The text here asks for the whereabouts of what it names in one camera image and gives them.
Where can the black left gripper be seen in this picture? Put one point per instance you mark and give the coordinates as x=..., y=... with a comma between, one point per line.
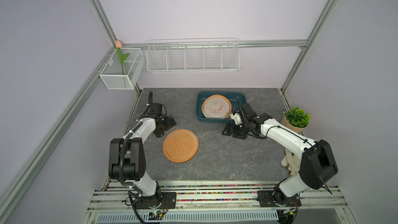
x=170, y=123

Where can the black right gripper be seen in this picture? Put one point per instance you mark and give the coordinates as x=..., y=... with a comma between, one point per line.
x=229, y=128

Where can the orange coaster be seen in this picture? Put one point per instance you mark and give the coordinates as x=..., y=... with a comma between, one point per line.
x=202, y=105
x=180, y=146

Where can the teal plastic storage box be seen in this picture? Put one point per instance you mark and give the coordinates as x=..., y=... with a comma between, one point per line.
x=217, y=106

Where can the pink striped bunny coaster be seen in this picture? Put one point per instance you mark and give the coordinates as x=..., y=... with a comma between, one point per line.
x=216, y=107

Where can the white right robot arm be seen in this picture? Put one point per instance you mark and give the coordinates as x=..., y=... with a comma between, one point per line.
x=317, y=162

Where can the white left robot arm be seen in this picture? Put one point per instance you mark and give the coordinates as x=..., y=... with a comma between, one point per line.
x=127, y=161

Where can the white mesh box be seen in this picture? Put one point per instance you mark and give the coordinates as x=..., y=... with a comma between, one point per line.
x=112, y=76

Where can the green potted plant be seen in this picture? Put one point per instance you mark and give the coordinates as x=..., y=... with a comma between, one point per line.
x=296, y=119

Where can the pink artificial tulip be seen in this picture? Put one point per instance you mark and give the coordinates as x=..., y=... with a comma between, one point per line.
x=122, y=56

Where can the white wire basket shelf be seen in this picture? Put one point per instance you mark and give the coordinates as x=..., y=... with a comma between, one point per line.
x=193, y=55

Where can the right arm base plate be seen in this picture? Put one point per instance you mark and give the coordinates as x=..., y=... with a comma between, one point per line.
x=270, y=198

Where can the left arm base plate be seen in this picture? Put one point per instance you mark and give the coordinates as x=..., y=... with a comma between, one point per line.
x=164, y=200

